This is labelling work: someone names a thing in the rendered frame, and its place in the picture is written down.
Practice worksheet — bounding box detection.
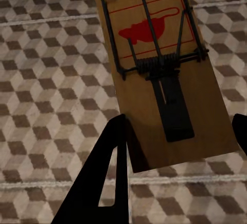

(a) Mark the mousetrap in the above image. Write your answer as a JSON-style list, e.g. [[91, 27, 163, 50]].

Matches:
[[96, 0, 241, 173]]

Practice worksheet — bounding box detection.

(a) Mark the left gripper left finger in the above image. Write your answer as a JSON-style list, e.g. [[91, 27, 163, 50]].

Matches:
[[51, 114, 129, 224]]

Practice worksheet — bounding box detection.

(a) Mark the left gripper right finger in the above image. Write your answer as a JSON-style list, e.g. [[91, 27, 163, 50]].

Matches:
[[232, 114, 247, 155]]

